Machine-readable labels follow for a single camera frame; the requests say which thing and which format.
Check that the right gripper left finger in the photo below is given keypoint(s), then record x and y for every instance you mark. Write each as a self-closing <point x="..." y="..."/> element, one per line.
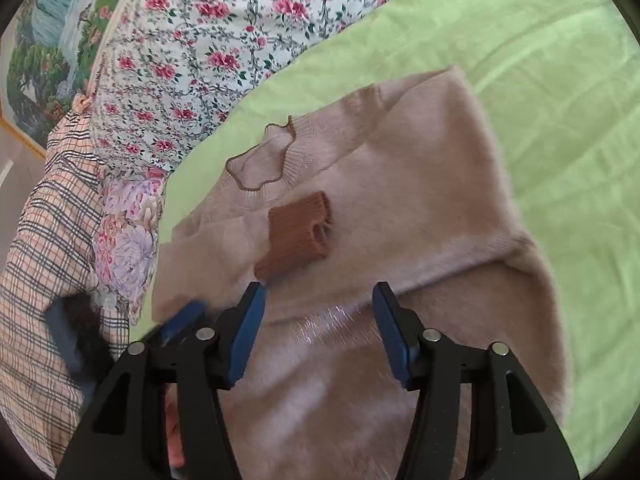
<point x="122" y="433"/>

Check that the framed landscape painting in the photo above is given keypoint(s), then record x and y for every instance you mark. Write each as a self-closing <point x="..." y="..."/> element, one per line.
<point x="48" y="49"/>

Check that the plaid checkered blanket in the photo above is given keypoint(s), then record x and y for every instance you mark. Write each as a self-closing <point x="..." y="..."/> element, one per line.
<point x="51" y="256"/>

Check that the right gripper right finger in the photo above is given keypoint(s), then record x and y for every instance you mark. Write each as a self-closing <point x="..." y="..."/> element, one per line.
<point x="513" y="434"/>

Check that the purple pink floral pillow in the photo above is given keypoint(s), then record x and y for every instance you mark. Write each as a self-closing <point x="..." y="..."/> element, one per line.
<point x="125" y="243"/>

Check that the rose floral white quilt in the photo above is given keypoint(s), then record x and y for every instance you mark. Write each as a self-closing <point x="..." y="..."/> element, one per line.
<point x="172" y="71"/>

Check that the person left hand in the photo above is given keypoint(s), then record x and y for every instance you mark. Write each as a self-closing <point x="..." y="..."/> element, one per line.
<point x="173" y="435"/>

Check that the beige knit sweater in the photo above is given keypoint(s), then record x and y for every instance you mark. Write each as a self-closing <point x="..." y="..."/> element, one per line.
<point x="399" y="182"/>

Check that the light green bed sheet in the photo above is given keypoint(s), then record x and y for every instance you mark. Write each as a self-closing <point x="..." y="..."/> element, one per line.
<point x="559" y="80"/>

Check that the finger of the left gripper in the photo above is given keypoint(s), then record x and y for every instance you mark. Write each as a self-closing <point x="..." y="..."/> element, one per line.
<point x="171" y="329"/>
<point x="75" y="329"/>

